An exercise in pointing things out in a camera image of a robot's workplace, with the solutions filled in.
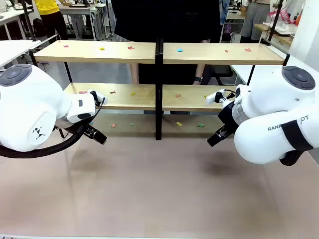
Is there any black camera pole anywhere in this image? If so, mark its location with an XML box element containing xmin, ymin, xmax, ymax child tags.
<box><xmin>20</xmin><ymin>0</ymin><xmax>38</xmax><ymax>42</ymax></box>
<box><xmin>263</xmin><ymin>0</ymin><xmax>285</xmax><ymax>47</ymax></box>

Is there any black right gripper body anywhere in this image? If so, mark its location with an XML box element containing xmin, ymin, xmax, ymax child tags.
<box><xmin>217</xmin><ymin>102</ymin><xmax>240</xmax><ymax>132</ymax></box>

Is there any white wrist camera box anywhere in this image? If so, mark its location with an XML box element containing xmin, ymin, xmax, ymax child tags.
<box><xmin>87</xmin><ymin>89</ymin><xmax>108</xmax><ymax>105</ymax></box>
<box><xmin>204</xmin><ymin>90</ymin><xmax>236</xmax><ymax>106</ymax></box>

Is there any white low table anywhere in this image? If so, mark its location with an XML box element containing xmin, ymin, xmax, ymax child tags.
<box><xmin>230</xmin><ymin>64</ymin><xmax>255</xmax><ymax>86</ymax></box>

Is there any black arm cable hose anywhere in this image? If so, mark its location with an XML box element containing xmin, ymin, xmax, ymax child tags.
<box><xmin>0</xmin><ymin>97</ymin><xmax>106</xmax><ymax>159</ymax></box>

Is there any pink and white bag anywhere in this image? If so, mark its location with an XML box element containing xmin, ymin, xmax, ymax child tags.
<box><xmin>278</xmin><ymin>4</ymin><xmax>293</xmax><ymax>25</ymax></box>

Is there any white side table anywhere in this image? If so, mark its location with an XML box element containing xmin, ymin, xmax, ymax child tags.
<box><xmin>0</xmin><ymin>39</ymin><xmax>42</xmax><ymax>68</ymax></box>

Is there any person in gray shorts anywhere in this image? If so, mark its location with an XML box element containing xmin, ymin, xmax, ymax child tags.
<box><xmin>240</xmin><ymin>0</ymin><xmax>271</xmax><ymax>43</ymax></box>

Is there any wood shelf unit black frame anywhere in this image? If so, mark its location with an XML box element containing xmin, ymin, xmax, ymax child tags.
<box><xmin>29</xmin><ymin>39</ymin><xmax>164</xmax><ymax>140</ymax></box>
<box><xmin>156</xmin><ymin>37</ymin><xmax>291</xmax><ymax>141</ymax></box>

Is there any person in black shirt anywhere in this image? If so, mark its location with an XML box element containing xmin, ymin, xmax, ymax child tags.
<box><xmin>111</xmin><ymin>0</ymin><xmax>223</xmax><ymax>86</ymax></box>

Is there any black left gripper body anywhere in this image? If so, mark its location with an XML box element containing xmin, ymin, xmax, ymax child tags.
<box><xmin>81</xmin><ymin>123</ymin><xmax>99</xmax><ymax>139</ymax></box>

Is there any black strap on arm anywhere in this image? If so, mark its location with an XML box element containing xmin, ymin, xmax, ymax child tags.
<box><xmin>279</xmin><ymin>119</ymin><xmax>314</xmax><ymax>167</ymax></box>

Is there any black backpack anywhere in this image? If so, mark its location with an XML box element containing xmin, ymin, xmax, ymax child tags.
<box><xmin>33</xmin><ymin>18</ymin><xmax>47</xmax><ymax>38</ymax></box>

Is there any person in yellow shirt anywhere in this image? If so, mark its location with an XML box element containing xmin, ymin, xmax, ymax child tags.
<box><xmin>33</xmin><ymin>0</ymin><xmax>69</xmax><ymax>40</ymax></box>

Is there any wooden workbench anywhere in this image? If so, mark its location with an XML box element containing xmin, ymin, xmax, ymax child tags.
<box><xmin>254</xmin><ymin>23</ymin><xmax>295</xmax><ymax>46</ymax></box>

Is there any white desk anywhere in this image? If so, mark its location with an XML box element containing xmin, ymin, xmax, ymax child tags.
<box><xmin>58</xmin><ymin>3</ymin><xmax>106</xmax><ymax>41</ymax></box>

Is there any black office chair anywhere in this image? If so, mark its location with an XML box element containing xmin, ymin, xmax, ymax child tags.
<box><xmin>210</xmin><ymin>64</ymin><xmax>234</xmax><ymax>86</ymax></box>

